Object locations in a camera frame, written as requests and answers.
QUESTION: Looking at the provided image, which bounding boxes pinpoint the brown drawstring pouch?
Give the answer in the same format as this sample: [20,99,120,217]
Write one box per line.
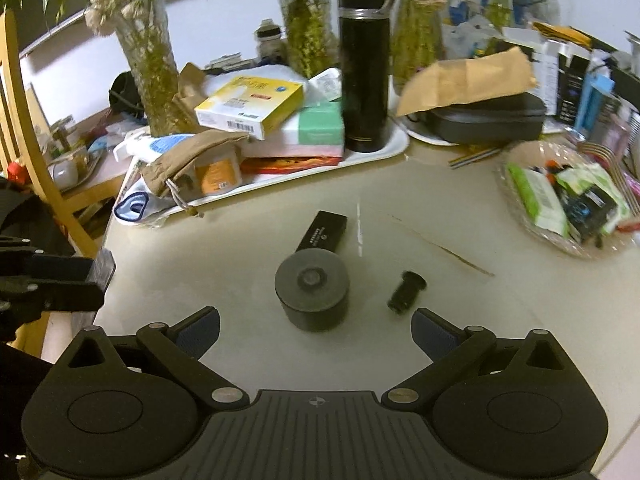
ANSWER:
[140,129,250,218]

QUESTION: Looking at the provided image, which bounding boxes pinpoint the blue rimmed clear pouch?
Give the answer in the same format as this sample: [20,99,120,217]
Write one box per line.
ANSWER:
[113,190,151,225]

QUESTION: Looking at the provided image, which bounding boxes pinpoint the black and blue packet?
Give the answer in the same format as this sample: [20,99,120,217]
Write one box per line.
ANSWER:
[557,184,619,241]

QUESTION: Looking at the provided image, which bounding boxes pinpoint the small black round container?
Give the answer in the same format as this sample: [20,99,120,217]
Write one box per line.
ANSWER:
[386,269,429,316]

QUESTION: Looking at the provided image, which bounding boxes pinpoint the yellow and white box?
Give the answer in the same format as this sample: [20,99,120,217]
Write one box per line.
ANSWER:
[193,73,305,141]

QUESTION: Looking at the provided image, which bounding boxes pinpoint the striped pencils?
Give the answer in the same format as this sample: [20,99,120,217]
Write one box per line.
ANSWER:
[447,145,504,169]

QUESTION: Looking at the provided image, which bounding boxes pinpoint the thin wooden stick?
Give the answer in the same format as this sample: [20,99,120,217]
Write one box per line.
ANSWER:
[389,213,496,277]

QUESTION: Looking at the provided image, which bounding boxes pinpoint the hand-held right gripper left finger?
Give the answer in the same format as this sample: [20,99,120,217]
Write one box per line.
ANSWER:
[55,305,251,414]

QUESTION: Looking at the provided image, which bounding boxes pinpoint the black thermos bottle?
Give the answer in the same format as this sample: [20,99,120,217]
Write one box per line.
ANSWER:
[337,0,401,154]

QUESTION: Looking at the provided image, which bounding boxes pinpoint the black zip case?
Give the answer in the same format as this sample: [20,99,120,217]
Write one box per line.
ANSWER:
[424,92,547,146]

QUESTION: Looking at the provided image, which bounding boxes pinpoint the white and green wipes packet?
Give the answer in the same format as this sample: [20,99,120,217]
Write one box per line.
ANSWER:
[554,162,631,221]

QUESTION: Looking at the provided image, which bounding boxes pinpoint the blue carton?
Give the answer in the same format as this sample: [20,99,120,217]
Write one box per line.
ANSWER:
[574,74,616,136]

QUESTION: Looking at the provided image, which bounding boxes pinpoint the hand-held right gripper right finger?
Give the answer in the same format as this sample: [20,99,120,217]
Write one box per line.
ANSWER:
[382,308,581,411]

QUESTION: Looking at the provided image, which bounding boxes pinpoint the glass vase with green stems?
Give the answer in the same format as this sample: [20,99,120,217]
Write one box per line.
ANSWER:
[385,0,451,94]
[252,0,346,79]

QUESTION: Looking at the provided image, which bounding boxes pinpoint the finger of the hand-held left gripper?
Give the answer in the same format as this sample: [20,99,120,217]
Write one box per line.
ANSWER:
[29,283,107,314]
[0,247,97,282]

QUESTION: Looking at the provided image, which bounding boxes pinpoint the small black rectangular box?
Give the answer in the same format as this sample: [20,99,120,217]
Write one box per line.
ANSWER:
[294,209,349,256]

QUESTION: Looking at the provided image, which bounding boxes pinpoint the white and blue tube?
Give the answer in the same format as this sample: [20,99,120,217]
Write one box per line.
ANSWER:
[112,132,197,164]

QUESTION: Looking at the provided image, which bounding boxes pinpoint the black cylinder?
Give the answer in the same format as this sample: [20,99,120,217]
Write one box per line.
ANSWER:
[273,248,350,333]

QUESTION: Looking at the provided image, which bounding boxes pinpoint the red flat packet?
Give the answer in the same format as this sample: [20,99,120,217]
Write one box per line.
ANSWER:
[239,154,346,175]

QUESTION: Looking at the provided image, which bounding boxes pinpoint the green tissue pack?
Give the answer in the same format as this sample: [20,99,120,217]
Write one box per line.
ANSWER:
[279,101,346,147]

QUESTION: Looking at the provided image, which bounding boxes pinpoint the wooden chair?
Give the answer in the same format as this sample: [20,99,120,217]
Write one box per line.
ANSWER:
[0,9,102,262]

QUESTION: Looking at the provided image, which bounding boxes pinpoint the brown paper envelope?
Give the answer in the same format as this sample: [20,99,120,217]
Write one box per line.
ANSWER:
[394,45,537,117]

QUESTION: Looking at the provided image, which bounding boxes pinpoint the white plastic tray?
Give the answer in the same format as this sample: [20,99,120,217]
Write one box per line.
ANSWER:
[112,67,411,227]

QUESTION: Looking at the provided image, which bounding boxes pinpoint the white tub with orange label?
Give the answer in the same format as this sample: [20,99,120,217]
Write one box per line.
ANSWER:
[193,147,245,196]

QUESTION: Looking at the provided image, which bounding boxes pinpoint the woven basket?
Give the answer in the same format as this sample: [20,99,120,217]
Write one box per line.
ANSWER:
[497,139,640,260]

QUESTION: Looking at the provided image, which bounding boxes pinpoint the tall glass vase with flowers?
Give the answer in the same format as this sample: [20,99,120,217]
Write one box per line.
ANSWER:
[0,0,202,139]

